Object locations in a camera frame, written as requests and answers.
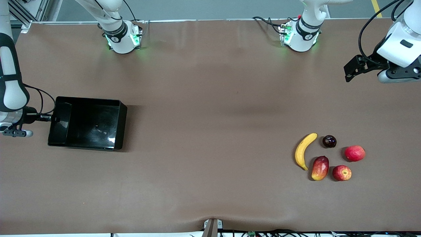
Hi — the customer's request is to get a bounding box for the black plastic box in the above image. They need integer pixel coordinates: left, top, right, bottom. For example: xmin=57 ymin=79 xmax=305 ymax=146
xmin=47 ymin=96 xmax=128 ymax=151

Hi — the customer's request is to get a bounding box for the red yellow mango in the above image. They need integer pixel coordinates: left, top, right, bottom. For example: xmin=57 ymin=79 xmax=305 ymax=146
xmin=311 ymin=156 xmax=330 ymax=181

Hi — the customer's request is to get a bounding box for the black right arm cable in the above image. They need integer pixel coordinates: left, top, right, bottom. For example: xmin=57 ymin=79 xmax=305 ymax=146
xmin=22 ymin=84 xmax=56 ymax=116

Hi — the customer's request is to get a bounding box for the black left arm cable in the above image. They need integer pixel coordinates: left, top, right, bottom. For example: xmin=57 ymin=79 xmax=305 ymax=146
xmin=358 ymin=0 xmax=413 ymax=63

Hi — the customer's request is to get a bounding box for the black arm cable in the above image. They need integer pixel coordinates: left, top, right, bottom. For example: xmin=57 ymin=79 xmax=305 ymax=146
xmin=22 ymin=84 xmax=56 ymax=116
xmin=358 ymin=0 xmax=413 ymax=63

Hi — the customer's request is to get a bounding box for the yellow banana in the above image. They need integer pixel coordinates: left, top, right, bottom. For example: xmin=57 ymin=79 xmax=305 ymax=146
xmin=295 ymin=133 xmax=318 ymax=171

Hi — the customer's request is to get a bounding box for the aluminium frame profile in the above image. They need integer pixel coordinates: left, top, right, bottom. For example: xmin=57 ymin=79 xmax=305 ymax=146
xmin=7 ymin=0 xmax=50 ymax=32

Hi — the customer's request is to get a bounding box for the grey metal clamp bracket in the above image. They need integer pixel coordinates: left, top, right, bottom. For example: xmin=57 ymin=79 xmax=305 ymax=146
xmin=202 ymin=219 xmax=224 ymax=237

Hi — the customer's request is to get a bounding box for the black base cable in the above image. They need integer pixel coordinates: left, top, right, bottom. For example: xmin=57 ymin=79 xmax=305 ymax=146
xmin=252 ymin=16 xmax=284 ymax=35
xmin=122 ymin=0 xmax=138 ymax=22

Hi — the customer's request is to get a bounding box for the pink red round fruit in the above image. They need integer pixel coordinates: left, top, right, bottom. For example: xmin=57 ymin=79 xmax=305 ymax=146
xmin=344 ymin=145 xmax=366 ymax=162

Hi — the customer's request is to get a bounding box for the brown table mat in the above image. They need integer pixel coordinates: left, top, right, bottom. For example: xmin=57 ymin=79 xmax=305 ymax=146
xmin=0 ymin=18 xmax=421 ymax=235

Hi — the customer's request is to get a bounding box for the red yellow apple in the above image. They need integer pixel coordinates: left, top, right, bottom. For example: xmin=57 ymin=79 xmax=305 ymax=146
xmin=332 ymin=165 xmax=352 ymax=181

